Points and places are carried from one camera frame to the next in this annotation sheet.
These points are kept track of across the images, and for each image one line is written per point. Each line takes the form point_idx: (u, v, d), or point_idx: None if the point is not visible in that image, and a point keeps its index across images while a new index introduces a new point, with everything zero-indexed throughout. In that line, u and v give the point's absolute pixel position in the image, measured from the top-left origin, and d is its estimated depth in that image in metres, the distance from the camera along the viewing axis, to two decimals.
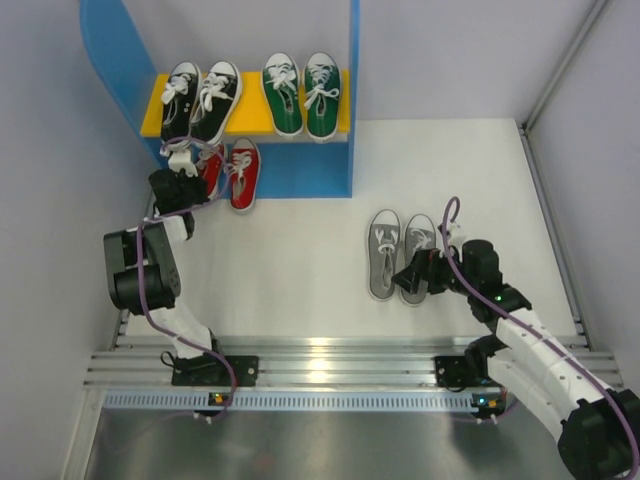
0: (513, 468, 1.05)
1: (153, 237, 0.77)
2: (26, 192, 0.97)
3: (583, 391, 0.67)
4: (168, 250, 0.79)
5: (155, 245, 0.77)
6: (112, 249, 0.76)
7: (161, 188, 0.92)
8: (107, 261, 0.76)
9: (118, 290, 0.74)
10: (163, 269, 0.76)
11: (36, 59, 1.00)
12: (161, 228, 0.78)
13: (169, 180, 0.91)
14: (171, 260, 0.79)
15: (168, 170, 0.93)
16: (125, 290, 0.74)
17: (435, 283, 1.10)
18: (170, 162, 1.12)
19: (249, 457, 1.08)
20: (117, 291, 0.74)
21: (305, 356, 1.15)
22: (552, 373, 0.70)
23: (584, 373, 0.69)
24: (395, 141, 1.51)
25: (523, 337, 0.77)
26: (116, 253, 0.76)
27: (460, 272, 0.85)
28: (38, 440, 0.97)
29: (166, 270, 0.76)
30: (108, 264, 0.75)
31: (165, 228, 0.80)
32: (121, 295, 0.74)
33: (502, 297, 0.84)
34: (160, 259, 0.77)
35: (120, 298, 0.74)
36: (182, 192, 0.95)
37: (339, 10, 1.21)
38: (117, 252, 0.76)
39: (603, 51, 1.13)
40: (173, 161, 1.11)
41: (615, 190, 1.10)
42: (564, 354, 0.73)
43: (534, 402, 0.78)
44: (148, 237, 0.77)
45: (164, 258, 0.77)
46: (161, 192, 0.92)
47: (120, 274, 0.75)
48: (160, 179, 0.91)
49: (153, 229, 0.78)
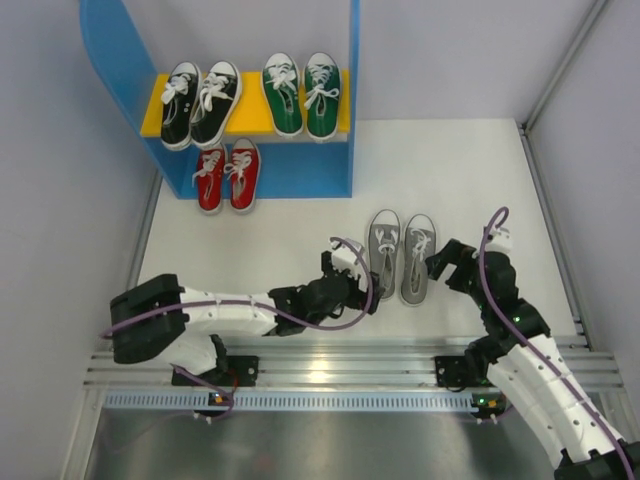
0: (510, 468, 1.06)
1: (162, 327, 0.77)
2: (28, 193, 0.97)
3: (595, 440, 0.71)
4: (161, 342, 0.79)
5: (152, 329, 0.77)
6: (149, 291, 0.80)
7: (312, 290, 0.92)
8: (144, 285, 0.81)
9: (121, 304, 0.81)
10: (135, 343, 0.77)
11: (36, 60, 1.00)
12: (170, 332, 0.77)
13: (325, 295, 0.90)
14: (151, 347, 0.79)
15: (334, 286, 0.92)
16: (122, 311, 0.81)
17: (456, 279, 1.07)
18: (338, 251, 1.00)
19: (249, 457, 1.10)
20: (120, 303, 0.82)
21: (306, 356, 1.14)
22: (566, 416, 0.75)
23: (598, 420, 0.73)
24: (394, 141, 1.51)
25: (539, 369, 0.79)
26: (147, 295, 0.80)
27: (482, 282, 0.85)
28: (38, 441, 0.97)
29: (134, 346, 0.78)
30: (139, 288, 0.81)
31: (172, 335, 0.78)
32: (119, 307, 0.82)
33: (520, 317, 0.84)
34: (142, 337, 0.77)
35: (118, 306, 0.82)
36: (324, 306, 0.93)
37: (338, 9, 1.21)
38: (143, 294, 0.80)
39: (603, 52, 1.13)
40: (336, 253, 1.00)
41: (614, 190, 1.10)
42: (581, 397, 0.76)
43: (533, 420, 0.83)
44: (158, 320, 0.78)
45: (140, 345, 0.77)
46: (309, 291, 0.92)
47: (130, 303, 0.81)
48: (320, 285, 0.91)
49: (170, 323, 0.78)
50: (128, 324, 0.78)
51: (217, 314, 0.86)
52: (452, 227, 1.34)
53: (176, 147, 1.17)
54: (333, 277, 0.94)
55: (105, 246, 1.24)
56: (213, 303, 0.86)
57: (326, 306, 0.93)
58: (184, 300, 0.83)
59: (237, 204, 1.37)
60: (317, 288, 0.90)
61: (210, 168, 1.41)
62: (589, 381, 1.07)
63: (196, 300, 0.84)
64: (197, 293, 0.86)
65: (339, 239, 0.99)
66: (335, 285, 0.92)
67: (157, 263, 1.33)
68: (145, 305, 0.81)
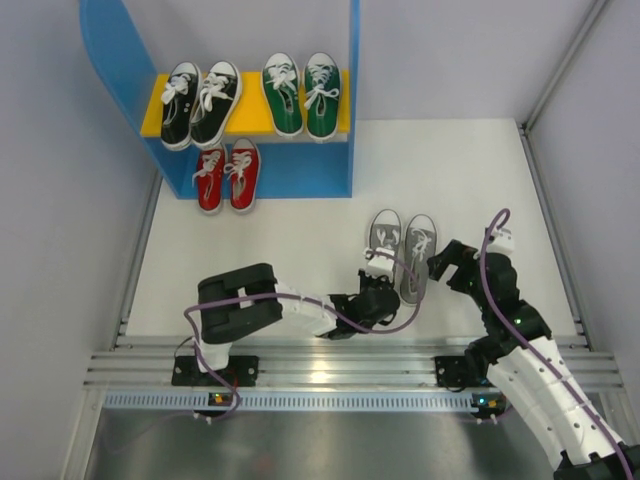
0: (510, 468, 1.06)
1: (260, 311, 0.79)
2: (28, 193, 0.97)
3: (595, 443, 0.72)
4: (253, 327, 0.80)
5: (246, 313, 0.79)
6: (247, 277, 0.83)
7: (367, 301, 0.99)
8: (241, 270, 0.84)
9: (213, 283, 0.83)
10: (228, 324, 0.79)
11: (36, 60, 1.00)
12: (267, 318, 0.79)
13: (382, 306, 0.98)
14: (240, 331, 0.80)
15: (387, 297, 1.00)
16: (212, 290, 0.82)
17: (457, 279, 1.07)
18: (373, 261, 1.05)
19: (249, 457, 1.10)
20: (213, 283, 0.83)
21: (306, 356, 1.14)
22: (566, 419, 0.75)
23: (598, 423, 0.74)
24: (395, 141, 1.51)
25: (540, 372, 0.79)
26: (243, 279, 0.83)
27: (483, 283, 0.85)
28: (37, 442, 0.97)
29: (226, 327, 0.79)
30: (239, 272, 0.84)
31: (262, 322, 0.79)
32: (210, 285, 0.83)
33: (521, 319, 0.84)
34: (235, 319, 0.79)
35: (208, 285, 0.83)
36: (376, 316, 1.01)
37: (337, 9, 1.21)
38: (240, 279, 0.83)
39: (602, 52, 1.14)
40: (372, 262, 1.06)
41: (614, 190, 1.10)
42: (582, 400, 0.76)
43: (532, 421, 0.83)
44: (258, 304, 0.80)
45: (233, 326, 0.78)
46: (364, 301, 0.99)
47: (225, 285, 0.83)
48: (373, 296, 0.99)
49: (268, 308, 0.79)
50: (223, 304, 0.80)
51: (299, 309, 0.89)
52: (452, 227, 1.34)
53: (176, 146, 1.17)
54: (387, 289, 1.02)
55: (105, 246, 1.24)
56: (299, 299, 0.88)
57: (376, 316, 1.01)
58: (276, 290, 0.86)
59: (239, 204, 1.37)
60: (374, 298, 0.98)
61: (211, 168, 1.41)
62: (590, 381, 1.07)
63: (286, 292, 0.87)
64: (284, 287, 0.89)
65: (374, 251, 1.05)
66: (390, 297, 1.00)
67: (157, 263, 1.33)
68: (237, 290, 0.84)
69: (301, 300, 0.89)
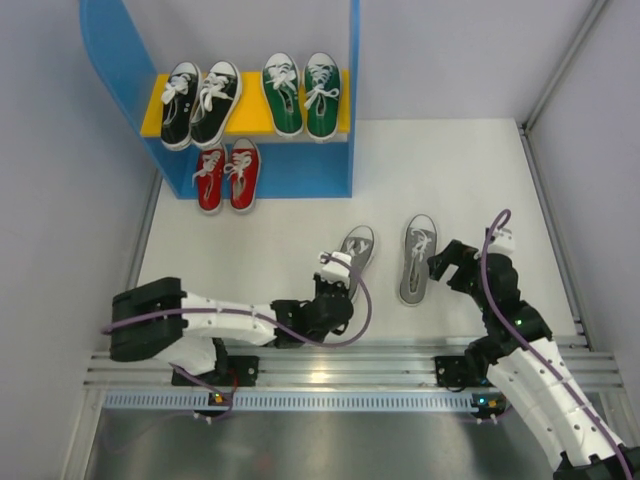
0: (510, 468, 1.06)
1: (161, 331, 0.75)
2: (28, 193, 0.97)
3: (595, 445, 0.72)
4: (159, 345, 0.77)
5: (148, 333, 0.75)
6: (152, 292, 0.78)
7: (319, 309, 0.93)
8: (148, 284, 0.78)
9: (123, 299, 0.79)
10: (131, 344, 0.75)
11: (36, 60, 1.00)
12: (166, 337, 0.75)
13: (332, 314, 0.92)
14: (146, 351, 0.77)
15: (337, 306, 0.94)
16: (121, 306, 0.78)
17: (457, 280, 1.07)
18: (326, 267, 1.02)
19: (249, 457, 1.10)
20: (122, 298, 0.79)
21: (305, 356, 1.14)
22: (567, 420, 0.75)
23: (599, 425, 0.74)
24: (395, 141, 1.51)
25: (540, 373, 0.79)
26: (147, 295, 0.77)
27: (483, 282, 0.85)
28: (37, 442, 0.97)
29: (130, 347, 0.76)
30: (143, 287, 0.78)
31: (165, 341, 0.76)
32: (120, 301, 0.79)
33: (522, 320, 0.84)
34: (138, 340, 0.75)
35: (119, 300, 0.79)
36: (327, 325, 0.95)
37: (338, 9, 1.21)
38: (145, 295, 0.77)
39: (603, 52, 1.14)
40: (326, 268, 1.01)
41: (614, 190, 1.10)
42: (582, 402, 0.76)
43: (532, 422, 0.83)
44: (158, 323, 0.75)
45: (135, 347, 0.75)
46: (315, 308, 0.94)
47: (132, 301, 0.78)
48: (324, 304, 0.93)
49: (168, 328, 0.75)
50: (127, 324, 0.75)
51: (217, 323, 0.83)
52: (452, 227, 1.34)
53: (176, 146, 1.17)
54: (339, 296, 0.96)
55: (105, 246, 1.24)
56: (213, 311, 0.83)
57: (328, 326, 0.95)
58: (185, 306, 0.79)
59: (239, 204, 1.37)
60: (325, 306, 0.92)
61: (211, 168, 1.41)
62: (590, 381, 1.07)
63: (196, 306, 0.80)
64: (199, 298, 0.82)
65: (327, 257, 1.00)
66: (341, 307, 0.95)
67: (157, 263, 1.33)
68: (147, 306, 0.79)
69: (218, 310, 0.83)
